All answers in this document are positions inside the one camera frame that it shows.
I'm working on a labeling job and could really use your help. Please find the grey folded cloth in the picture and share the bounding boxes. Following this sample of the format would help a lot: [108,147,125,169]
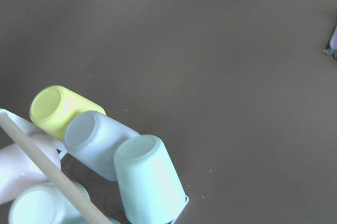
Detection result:
[323,25,337,60]

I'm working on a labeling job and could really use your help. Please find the green plastic cup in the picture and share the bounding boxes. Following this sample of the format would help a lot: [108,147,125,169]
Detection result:
[114,135,188,223]

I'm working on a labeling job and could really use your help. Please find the grey plastic cup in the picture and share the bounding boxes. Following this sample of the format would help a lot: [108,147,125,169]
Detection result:
[64,111,139,181]

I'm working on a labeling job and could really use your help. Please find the pink plastic cup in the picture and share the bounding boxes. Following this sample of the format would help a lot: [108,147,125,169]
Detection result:
[1,134,61,204]

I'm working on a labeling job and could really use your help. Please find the white wire cup rack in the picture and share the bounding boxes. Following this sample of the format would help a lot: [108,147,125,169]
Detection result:
[0,109,190,224]

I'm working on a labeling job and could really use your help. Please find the cream white plastic cup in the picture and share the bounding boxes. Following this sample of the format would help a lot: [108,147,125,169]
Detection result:
[8,182,86,224]

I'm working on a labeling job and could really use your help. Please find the yellow plastic cup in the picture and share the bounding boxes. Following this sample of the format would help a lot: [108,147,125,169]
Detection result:
[29,85,106,142]

